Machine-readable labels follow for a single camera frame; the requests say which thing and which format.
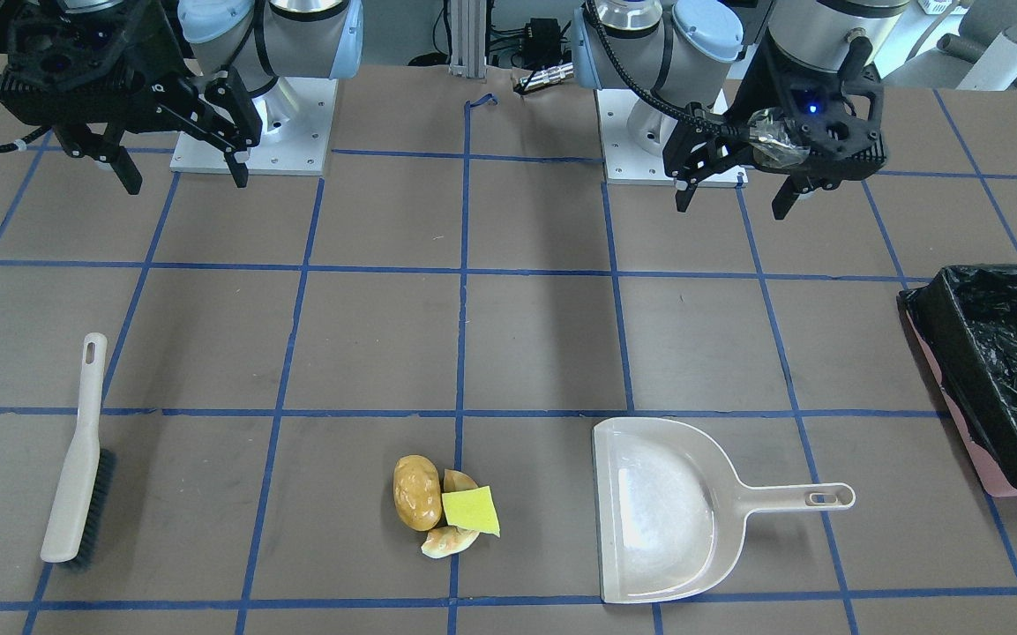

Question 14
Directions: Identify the brown potato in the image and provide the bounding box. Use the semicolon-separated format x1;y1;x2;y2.
393;454;443;531

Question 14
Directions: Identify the aluminium frame post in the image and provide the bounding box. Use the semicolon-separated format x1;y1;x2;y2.
446;0;490;82

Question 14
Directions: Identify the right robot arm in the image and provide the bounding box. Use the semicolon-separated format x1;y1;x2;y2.
0;1;363;196

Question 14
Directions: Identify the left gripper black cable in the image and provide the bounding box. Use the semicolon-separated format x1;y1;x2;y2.
582;0;760;142

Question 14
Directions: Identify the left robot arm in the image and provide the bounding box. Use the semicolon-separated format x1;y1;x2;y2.
570;1;907;220

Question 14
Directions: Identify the yellow green sponge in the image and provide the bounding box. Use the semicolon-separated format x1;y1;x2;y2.
441;486;501;537

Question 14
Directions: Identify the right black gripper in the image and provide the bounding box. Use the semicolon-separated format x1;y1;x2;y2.
0;1;263;196

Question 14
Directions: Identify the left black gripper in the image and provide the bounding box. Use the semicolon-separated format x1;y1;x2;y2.
662;37;886;220

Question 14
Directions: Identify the beige dustpan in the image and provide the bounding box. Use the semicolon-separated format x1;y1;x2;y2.
592;417;857;604

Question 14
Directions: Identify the beige hand brush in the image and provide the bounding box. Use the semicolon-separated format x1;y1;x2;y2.
40;332;116;570

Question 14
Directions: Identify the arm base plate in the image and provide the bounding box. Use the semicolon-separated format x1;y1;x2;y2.
170;78;339;176
594;88;747;188

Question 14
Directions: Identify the bin with black bag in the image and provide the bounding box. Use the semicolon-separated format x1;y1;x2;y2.
898;264;1017;497

